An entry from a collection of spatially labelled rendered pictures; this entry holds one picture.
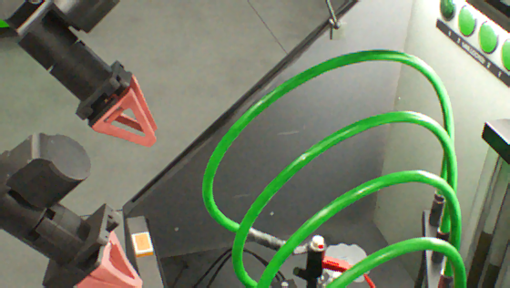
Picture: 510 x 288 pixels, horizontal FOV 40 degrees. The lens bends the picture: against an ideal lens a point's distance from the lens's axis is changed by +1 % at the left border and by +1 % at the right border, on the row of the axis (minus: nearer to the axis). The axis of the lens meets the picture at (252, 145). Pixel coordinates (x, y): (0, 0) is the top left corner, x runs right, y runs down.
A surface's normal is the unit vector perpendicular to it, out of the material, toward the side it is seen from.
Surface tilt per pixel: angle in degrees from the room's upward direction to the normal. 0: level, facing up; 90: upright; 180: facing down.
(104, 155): 0
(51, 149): 44
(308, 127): 90
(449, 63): 90
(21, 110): 0
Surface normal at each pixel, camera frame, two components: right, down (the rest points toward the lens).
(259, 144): 0.29, 0.54
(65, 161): 0.72, -0.56
